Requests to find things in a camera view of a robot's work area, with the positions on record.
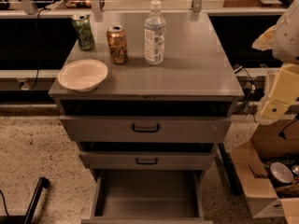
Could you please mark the clear plastic water bottle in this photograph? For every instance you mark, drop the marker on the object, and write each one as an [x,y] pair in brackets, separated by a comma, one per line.
[154,34]

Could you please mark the bottom grey drawer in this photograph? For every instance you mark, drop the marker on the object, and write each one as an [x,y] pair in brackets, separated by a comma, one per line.
[147,197]

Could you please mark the grey drawer cabinet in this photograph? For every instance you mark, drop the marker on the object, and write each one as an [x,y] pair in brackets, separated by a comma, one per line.
[195,80]

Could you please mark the top grey drawer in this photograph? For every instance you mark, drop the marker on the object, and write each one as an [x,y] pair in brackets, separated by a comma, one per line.
[150,130]

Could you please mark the white paper bowl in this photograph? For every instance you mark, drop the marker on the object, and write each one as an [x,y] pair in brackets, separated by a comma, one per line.
[82,75]

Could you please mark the middle grey drawer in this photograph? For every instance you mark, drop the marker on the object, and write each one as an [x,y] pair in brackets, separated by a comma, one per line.
[147,160]

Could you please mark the grey drawer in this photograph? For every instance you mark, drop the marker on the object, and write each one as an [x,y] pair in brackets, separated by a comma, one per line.
[150,130]
[147,160]
[147,197]

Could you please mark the cardboard box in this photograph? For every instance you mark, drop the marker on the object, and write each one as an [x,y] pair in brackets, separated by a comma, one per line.
[252,160]

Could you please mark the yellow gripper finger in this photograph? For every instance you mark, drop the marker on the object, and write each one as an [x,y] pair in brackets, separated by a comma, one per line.
[283,93]

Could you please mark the green soda can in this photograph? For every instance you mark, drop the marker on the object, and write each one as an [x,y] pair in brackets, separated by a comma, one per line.
[81,23]

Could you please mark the orange soda can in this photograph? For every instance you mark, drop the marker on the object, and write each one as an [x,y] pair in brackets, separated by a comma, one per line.
[116,39]

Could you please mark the white bowl in box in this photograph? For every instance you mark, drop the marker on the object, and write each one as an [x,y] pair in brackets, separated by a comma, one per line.
[281,173]

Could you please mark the black chair leg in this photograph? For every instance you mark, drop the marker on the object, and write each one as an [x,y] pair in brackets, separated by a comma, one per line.
[43,183]

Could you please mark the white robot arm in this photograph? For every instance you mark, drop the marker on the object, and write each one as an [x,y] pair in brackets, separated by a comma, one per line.
[283,39]

